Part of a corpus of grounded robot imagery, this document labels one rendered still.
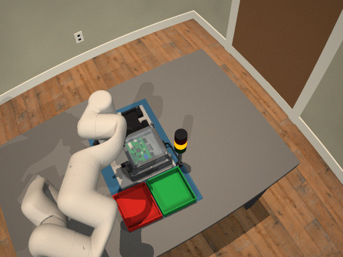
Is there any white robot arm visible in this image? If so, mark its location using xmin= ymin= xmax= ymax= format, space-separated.
xmin=21 ymin=90 xmax=128 ymax=257

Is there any green bin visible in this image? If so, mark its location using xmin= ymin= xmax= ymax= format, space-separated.
xmin=146 ymin=166 xmax=197 ymax=217

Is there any red bin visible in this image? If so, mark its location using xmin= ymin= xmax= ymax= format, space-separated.
xmin=112 ymin=182 xmax=162 ymax=232

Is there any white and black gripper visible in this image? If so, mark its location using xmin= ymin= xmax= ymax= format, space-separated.
xmin=93 ymin=127 xmax=132 ymax=146

